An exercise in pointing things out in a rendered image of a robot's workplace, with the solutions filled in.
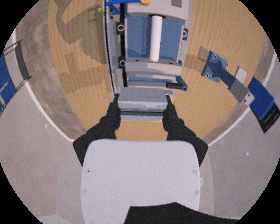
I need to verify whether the grey long narrow bar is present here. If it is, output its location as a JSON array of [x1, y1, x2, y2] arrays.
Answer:
[[128, 81, 173, 91]]

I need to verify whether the grey flat bar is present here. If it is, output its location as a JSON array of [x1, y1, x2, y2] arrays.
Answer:
[[127, 72, 176, 80]]

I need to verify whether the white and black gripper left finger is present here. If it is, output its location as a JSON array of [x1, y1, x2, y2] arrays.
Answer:
[[73, 93, 121, 167]]

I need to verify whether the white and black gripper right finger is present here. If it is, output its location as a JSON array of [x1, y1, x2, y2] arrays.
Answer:
[[162, 95, 208, 167]]

